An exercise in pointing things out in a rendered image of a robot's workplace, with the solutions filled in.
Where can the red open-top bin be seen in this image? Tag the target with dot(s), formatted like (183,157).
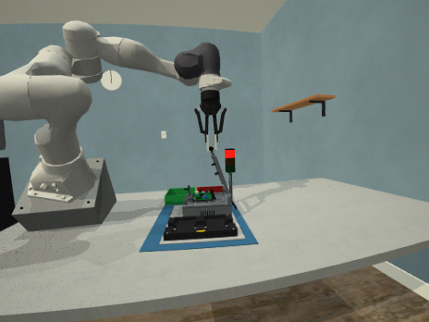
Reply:
(215,189)

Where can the green circuit board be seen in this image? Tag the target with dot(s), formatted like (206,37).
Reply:
(202,195)

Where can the green open-top bin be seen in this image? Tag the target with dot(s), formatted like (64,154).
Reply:
(177,195)

